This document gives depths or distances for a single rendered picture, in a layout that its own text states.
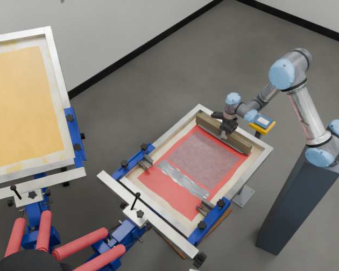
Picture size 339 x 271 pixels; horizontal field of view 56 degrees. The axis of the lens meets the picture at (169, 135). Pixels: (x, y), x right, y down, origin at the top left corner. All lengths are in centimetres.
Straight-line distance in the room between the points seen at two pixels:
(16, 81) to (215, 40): 319
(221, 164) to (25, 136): 112
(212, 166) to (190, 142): 22
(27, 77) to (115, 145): 154
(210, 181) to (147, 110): 183
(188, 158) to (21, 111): 99
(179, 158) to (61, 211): 138
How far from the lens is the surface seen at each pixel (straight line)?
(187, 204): 179
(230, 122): 188
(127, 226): 165
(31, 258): 139
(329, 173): 183
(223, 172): 192
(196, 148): 200
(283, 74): 143
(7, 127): 190
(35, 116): 188
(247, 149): 196
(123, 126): 341
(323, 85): 426
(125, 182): 183
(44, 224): 160
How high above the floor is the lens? 255
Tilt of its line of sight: 51 degrees down
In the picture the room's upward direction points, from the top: straight up
